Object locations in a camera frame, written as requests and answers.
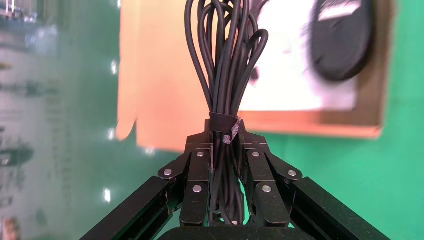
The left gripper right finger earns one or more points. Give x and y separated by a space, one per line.
265 185

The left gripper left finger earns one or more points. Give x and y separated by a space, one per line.
195 185

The open brown cardboard box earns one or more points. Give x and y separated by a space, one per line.
159 82

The green table cloth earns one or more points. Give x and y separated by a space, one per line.
364 172

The white printed paper leaflet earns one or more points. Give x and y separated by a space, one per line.
281 82

